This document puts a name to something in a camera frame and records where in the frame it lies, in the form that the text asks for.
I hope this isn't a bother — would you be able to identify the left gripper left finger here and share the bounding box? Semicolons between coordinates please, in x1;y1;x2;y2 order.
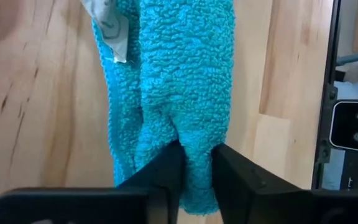
0;139;186;224

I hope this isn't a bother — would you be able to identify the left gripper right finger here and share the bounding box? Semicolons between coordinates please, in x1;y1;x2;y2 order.
211;142;358;224

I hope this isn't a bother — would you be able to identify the teal microfiber towel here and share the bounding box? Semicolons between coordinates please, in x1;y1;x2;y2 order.
91;0;236;216

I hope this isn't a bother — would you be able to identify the person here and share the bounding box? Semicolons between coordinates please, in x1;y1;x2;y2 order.
334;58;358;102

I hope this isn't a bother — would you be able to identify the silver-framed dual-lens camera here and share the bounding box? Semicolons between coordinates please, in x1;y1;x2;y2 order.
328;99;358;156

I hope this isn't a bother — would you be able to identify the black aluminium table frame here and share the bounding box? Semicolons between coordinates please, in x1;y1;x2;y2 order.
311;0;343;190

